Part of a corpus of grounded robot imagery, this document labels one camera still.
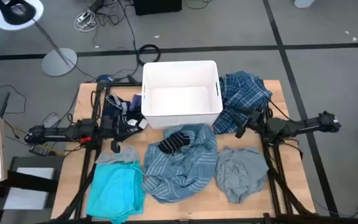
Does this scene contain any dark blue plaid shirt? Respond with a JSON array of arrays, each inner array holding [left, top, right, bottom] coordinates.
[[212, 70, 273, 135]]

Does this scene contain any grey flat adapter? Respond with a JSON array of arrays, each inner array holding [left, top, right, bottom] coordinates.
[[40, 112, 60, 128]]

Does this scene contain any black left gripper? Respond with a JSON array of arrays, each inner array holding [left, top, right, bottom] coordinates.
[[102, 114, 138, 141]]

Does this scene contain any turquoise T-shirt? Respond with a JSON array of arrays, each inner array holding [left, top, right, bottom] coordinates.
[[85, 161, 146, 224]]

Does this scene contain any small grey garment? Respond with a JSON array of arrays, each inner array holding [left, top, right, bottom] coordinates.
[[94, 144, 141, 166]]

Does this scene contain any black aluminium table frame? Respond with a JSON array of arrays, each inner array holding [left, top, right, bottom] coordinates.
[[51, 79, 358, 224]]

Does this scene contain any pale grey-blue shirt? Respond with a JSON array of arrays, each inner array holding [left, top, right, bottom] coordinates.
[[215, 146, 270, 205]]

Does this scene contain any navy garment with striped band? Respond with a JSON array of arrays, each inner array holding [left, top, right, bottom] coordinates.
[[105, 94, 149, 138]]

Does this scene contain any grey floor lamp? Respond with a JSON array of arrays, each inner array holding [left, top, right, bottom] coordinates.
[[0, 0, 78, 77]]

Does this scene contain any black coiled cable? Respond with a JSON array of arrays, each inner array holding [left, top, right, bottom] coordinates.
[[137, 44, 162, 67]]

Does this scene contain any light blue striped shirt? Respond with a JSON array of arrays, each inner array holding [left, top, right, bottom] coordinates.
[[140, 123, 219, 205]]

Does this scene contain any small black electronics box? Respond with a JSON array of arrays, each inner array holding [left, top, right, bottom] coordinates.
[[29, 144, 57, 157]]

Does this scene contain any navy white striped sock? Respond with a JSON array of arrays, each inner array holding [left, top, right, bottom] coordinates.
[[158, 131, 191, 154]]

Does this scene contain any white plastic laundry bin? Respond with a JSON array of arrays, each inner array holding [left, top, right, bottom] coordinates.
[[140, 60, 224, 130]]

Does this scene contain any white power strip with cable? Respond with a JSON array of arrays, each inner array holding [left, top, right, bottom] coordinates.
[[74, 11, 98, 33]]

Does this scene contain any black and white stool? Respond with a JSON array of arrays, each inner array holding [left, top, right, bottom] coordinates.
[[0, 155, 65, 224]]

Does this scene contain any blue cable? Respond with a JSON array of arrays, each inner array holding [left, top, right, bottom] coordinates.
[[98, 73, 115, 83]]

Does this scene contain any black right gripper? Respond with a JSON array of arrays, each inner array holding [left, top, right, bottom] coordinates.
[[234, 108, 273, 139]]

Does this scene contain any black power adapter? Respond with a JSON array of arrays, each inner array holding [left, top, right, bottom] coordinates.
[[88, 0, 104, 12]]

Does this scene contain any white floor object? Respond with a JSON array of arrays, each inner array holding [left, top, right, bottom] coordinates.
[[293, 0, 316, 9]]

